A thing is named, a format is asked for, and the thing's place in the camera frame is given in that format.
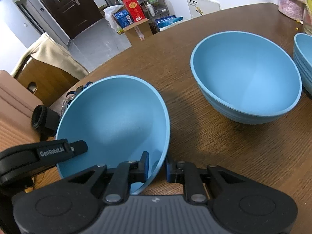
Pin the wooden chair with beige cloth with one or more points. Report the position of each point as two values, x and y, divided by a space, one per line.
49 68

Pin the pink ribbed suitcase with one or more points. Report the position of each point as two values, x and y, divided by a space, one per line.
16 107

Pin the wire storage rack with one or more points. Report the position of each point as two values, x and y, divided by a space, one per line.
154 10

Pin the blue carton box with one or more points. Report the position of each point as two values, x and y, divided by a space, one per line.
123 18

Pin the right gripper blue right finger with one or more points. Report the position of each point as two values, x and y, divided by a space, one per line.
190 177

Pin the blue bowl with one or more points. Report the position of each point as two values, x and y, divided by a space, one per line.
119 117
246 77
302 55

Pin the white leaning board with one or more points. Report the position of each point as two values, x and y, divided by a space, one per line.
199 8

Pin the clear drinking glass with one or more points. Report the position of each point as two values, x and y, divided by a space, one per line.
307 22

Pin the red gift box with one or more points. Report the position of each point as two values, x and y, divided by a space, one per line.
134 10

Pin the pink marbled vase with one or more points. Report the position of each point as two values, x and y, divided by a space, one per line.
293 9

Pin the dark brown entrance door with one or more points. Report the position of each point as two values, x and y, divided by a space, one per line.
73 16

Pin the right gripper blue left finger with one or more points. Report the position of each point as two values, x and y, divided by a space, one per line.
125 174

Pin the white plastic bag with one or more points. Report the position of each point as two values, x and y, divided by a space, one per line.
109 15

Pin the brown cardboard box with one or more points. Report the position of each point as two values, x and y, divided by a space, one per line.
138 32

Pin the black cylindrical cup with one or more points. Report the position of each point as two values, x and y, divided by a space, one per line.
45 121

